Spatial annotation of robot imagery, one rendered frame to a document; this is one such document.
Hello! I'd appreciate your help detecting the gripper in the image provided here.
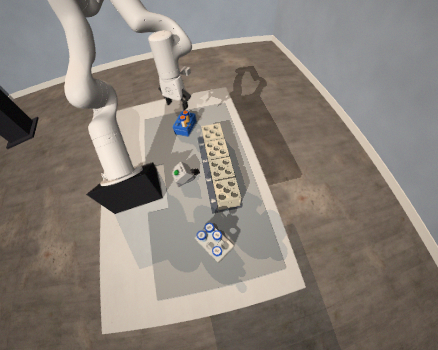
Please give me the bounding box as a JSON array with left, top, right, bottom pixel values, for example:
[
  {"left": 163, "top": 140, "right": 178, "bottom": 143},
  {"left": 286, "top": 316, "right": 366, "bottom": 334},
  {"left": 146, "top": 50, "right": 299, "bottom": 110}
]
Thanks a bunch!
[{"left": 158, "top": 75, "right": 191, "bottom": 111}]

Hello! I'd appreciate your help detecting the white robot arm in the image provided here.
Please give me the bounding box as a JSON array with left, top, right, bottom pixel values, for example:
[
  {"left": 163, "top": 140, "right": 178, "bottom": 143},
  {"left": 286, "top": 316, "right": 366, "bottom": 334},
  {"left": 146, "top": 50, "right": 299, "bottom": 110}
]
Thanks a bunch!
[{"left": 48, "top": 0, "right": 192, "bottom": 186}]

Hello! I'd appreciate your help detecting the beige bucket adapter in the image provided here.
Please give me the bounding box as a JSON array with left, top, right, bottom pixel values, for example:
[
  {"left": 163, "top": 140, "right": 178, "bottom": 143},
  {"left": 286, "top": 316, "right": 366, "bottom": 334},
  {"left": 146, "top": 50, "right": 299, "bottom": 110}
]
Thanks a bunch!
[
  {"left": 213, "top": 178, "right": 241, "bottom": 210},
  {"left": 209, "top": 157, "right": 235, "bottom": 182},
  {"left": 205, "top": 139, "right": 229, "bottom": 163},
  {"left": 202, "top": 123, "right": 224, "bottom": 142}
]

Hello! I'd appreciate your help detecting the beige tube rack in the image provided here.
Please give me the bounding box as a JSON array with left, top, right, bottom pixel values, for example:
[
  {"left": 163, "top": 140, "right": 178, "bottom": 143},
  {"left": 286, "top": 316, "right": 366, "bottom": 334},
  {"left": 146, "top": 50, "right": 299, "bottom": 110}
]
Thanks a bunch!
[{"left": 196, "top": 229, "right": 234, "bottom": 263}]

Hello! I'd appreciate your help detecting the blue tube rack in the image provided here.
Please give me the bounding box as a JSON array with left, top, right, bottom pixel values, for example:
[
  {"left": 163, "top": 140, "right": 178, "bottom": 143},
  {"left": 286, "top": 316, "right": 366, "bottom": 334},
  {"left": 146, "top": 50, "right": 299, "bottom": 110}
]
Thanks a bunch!
[{"left": 173, "top": 112, "right": 196, "bottom": 137}]

